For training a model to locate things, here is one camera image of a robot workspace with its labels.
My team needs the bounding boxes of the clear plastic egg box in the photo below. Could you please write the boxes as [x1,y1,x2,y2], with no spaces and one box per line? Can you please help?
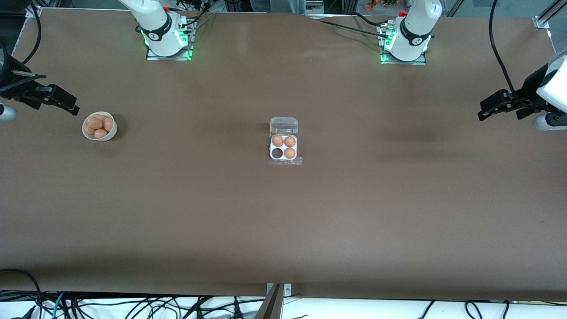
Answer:
[268,117,303,166]

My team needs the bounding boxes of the white round bowl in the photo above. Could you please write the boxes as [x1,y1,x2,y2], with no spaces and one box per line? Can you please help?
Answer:
[82,111,118,142]

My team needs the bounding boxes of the grey trousers of person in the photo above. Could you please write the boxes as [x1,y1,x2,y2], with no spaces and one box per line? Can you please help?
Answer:
[250,0,307,15]

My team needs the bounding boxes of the black arm base cable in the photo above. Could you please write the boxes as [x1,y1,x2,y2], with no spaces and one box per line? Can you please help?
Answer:
[317,19,391,37]
[171,0,216,27]
[352,12,391,30]

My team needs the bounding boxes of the black looped cable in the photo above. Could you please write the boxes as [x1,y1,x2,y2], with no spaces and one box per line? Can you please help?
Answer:
[0,268,44,319]

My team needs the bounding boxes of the teal cable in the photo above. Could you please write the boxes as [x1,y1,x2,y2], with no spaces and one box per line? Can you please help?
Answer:
[52,292,66,319]

